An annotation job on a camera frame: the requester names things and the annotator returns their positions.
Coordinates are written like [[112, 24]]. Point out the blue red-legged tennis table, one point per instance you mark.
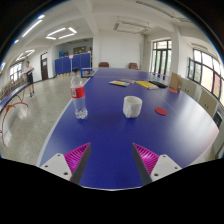
[[11, 95]]

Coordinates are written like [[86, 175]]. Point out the small bright window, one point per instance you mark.
[[15, 70]]

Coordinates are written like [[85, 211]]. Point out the brown armchair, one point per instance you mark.
[[103, 64], [133, 66]]

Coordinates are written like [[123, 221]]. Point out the long ceiling air vent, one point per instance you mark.
[[156, 9]]

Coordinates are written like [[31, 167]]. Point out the black zip case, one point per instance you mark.
[[159, 84]]

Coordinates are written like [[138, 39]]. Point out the large black-framed window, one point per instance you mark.
[[206, 75]]

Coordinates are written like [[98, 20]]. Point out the person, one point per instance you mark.
[[29, 75]]

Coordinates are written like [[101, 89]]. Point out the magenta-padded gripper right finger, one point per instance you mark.
[[165, 165]]

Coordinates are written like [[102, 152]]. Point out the black-framed glass door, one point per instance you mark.
[[161, 58]]

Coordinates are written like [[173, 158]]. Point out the red table tennis paddle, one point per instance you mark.
[[173, 90]]

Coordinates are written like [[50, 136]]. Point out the flat round red coaster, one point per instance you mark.
[[161, 111]]

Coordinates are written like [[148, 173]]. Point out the clear red-labelled water bottle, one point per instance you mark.
[[78, 100]]

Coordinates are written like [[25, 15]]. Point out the brown cardboard box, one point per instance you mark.
[[175, 81]]

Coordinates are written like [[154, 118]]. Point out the ceiling air conditioner unit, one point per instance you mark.
[[130, 27]]

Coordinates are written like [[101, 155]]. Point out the ceiling strip lights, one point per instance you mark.
[[61, 33]]

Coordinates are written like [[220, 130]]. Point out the grey patterned book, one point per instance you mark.
[[127, 80]]

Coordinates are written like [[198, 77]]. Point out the dark brown door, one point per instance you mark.
[[44, 68]]

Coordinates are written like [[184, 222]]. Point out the white mug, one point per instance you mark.
[[132, 107]]

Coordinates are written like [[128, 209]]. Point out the blue partition screens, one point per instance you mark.
[[76, 62]]

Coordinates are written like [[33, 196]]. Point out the blue-framed low barrier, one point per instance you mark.
[[87, 72]]

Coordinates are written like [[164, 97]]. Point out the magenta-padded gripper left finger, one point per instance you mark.
[[55, 165]]

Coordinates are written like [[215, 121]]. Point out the yellow and blue book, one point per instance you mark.
[[119, 83]]

